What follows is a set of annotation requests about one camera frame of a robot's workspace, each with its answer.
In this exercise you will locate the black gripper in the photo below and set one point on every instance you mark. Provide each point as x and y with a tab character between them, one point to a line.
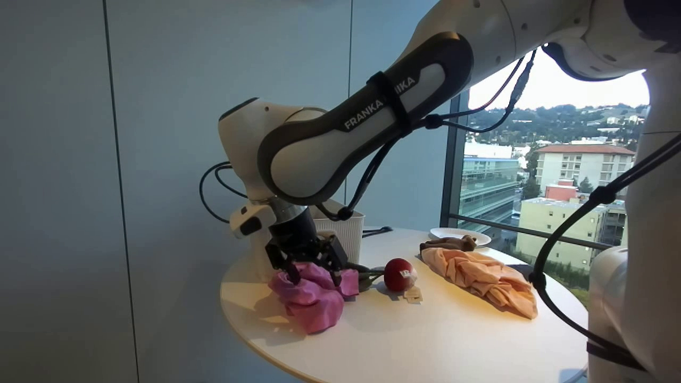
297	237

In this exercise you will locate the pink cloth garment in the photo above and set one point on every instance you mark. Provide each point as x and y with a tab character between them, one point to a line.
311	298

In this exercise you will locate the red plush toy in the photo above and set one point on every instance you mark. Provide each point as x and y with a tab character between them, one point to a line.
399	274

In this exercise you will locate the peach cloth garment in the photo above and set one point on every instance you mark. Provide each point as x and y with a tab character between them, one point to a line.
481	277

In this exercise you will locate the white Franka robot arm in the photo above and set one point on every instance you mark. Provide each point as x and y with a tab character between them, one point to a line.
340	148

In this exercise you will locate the white plastic basket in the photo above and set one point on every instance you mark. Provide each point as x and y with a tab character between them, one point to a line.
351	237

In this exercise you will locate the thin black pen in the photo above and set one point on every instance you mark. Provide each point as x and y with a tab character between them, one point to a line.
375	229

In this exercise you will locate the white paper plate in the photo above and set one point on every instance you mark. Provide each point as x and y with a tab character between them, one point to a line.
459	231

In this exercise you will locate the glass office building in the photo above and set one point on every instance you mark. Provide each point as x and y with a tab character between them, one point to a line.
489	188

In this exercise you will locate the dark window railing bar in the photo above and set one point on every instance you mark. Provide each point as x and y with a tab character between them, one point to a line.
524	231

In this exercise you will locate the yellow building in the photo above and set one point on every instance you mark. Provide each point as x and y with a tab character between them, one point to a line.
544	223

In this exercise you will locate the small red building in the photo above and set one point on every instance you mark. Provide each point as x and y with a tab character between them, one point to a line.
561	191

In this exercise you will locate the white building orange roof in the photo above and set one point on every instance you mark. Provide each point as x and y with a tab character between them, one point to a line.
581	167

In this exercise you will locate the window frame post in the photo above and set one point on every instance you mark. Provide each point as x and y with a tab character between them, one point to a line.
452	161

